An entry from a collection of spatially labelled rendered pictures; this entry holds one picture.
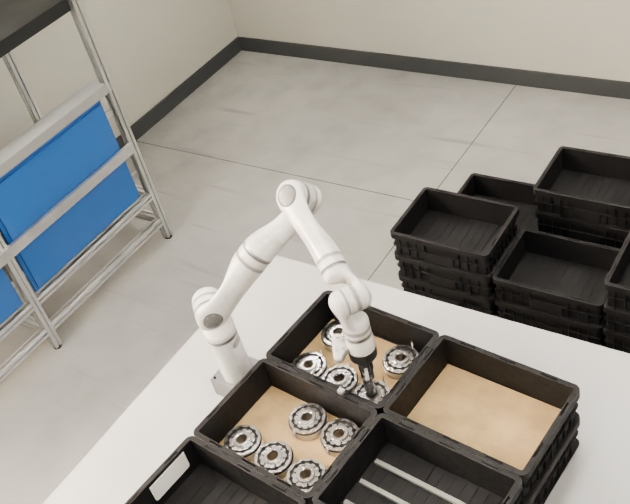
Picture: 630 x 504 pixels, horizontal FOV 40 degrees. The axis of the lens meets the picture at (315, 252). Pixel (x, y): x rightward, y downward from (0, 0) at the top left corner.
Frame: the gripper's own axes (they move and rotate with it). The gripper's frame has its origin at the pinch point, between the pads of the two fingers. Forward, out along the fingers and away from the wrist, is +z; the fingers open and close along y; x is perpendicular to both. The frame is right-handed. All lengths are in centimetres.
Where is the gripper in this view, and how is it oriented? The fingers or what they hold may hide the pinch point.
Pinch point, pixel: (370, 381)
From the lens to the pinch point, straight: 233.6
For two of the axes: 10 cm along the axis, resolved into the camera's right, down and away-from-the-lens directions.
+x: -9.8, 1.9, 0.9
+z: 2.0, 7.4, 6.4
